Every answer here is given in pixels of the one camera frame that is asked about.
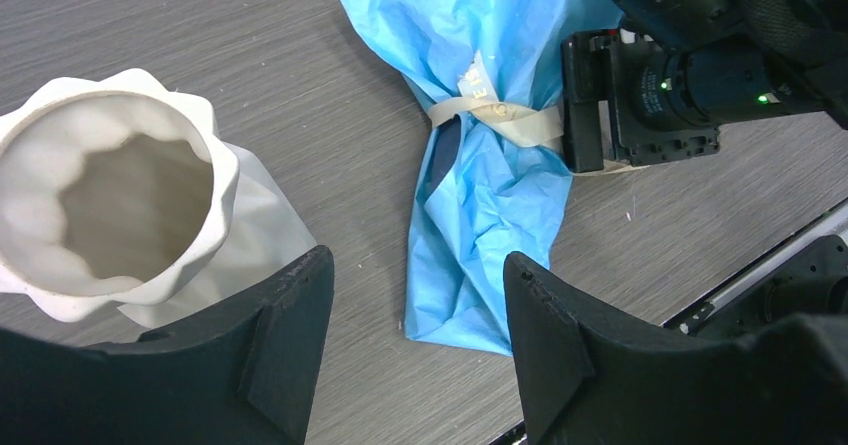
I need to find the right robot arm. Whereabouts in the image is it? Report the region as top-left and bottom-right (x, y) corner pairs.
(561, 0), (847, 175)

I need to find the beige printed ribbon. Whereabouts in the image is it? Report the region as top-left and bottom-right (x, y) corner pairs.
(426, 50), (645, 177)

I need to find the white ribbed vase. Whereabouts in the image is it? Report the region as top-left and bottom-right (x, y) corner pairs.
(0, 68), (318, 331)

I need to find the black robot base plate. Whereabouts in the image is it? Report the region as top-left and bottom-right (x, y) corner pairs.
(662, 200), (847, 339)

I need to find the blue wrapping paper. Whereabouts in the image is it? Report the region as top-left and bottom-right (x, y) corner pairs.
(340, 0), (620, 355)

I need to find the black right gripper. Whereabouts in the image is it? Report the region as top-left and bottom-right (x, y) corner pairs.
(560, 29), (824, 174)

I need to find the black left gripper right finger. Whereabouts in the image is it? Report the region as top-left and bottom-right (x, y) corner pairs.
(503, 252), (847, 444)

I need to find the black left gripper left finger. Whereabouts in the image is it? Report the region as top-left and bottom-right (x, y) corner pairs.
(1, 245), (334, 444)

